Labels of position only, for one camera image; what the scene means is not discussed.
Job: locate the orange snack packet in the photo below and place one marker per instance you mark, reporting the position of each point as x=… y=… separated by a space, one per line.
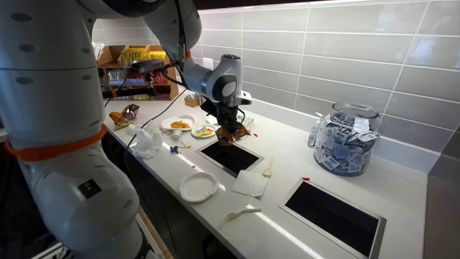
x=227 y=139

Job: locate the white paper napkin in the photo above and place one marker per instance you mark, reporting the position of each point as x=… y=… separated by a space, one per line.
x=250 y=183

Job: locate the crumpled white plastic wrapper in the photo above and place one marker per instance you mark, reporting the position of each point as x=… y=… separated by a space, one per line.
x=146 y=143

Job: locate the wooden condiment organizer box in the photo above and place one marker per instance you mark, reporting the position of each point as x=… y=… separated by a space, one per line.
x=136 y=72

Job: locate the white plastic lid plate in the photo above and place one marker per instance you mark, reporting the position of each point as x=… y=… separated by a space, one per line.
x=197 y=188

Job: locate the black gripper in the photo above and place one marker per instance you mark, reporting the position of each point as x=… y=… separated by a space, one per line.
x=226 y=116

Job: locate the plate with orange food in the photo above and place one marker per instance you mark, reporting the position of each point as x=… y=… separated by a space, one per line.
x=177 y=123

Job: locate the plate with yellow food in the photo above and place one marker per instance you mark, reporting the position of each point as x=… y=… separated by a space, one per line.
x=204 y=131

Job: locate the white plastic spoon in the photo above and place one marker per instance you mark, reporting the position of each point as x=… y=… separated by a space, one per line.
x=267 y=169

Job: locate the orange black snack wrapper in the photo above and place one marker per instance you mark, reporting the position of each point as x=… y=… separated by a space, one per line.
x=125 y=117

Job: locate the glass jar of packets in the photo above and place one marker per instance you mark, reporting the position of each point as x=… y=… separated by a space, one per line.
x=345 y=137

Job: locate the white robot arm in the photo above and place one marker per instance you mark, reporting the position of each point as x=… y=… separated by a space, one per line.
x=52 y=108

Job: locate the small sanitizer pump bottle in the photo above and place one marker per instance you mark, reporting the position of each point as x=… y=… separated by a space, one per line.
x=313 y=131

